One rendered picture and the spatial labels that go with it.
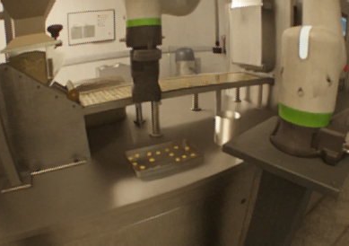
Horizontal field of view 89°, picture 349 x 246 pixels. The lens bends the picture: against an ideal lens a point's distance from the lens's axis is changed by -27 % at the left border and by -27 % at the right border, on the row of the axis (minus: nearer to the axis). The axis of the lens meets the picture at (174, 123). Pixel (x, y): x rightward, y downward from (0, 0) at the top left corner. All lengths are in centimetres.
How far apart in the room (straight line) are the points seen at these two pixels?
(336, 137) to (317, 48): 17
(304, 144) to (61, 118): 60
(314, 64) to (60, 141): 65
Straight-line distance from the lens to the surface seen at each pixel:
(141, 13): 55
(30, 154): 70
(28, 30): 69
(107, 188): 56
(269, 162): 42
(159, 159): 65
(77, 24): 447
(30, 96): 65
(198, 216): 66
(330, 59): 43
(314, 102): 43
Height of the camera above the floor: 113
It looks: 21 degrees down
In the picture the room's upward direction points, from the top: 1 degrees counter-clockwise
